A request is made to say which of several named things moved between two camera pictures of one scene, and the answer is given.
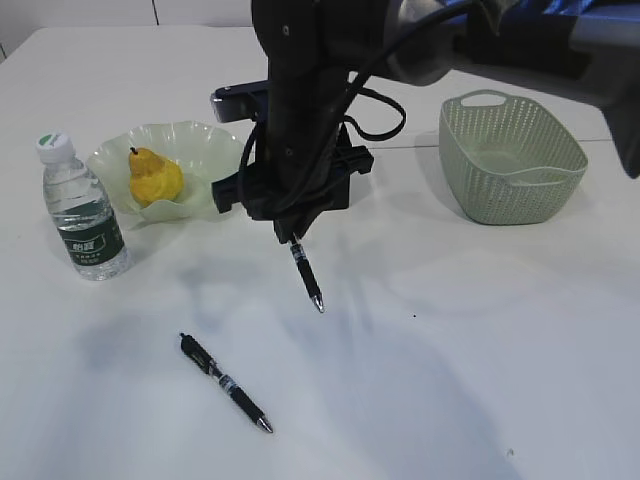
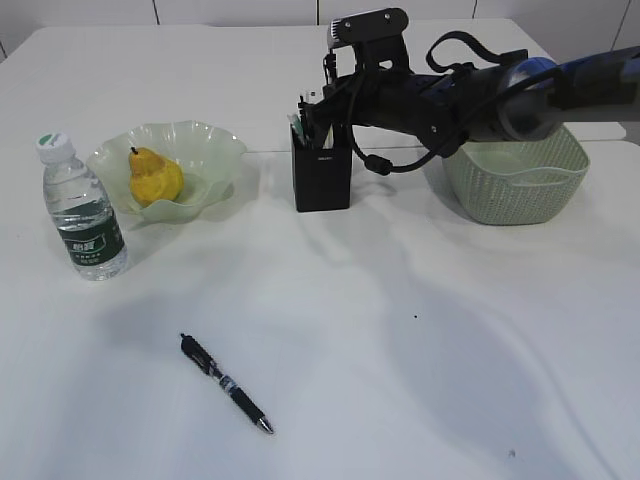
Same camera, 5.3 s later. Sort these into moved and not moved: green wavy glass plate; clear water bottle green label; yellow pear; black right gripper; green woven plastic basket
Moved: black right gripper
Not moved: green woven plastic basket; green wavy glass plate; yellow pear; clear water bottle green label
